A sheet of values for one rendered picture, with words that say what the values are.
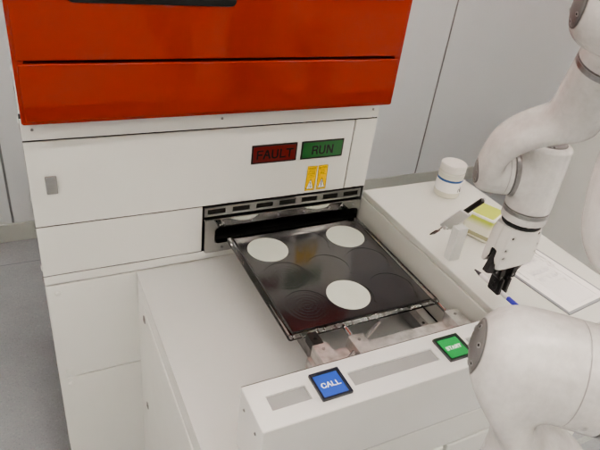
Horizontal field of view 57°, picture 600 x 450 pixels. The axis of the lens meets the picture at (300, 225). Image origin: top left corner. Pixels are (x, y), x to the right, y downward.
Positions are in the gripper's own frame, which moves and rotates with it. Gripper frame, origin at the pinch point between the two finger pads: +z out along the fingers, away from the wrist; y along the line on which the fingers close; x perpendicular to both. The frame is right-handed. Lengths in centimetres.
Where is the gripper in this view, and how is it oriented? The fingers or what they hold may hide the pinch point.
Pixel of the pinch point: (499, 282)
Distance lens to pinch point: 122.7
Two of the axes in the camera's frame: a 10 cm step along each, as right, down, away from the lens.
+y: -9.0, 1.6, -4.1
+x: 4.3, 5.2, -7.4
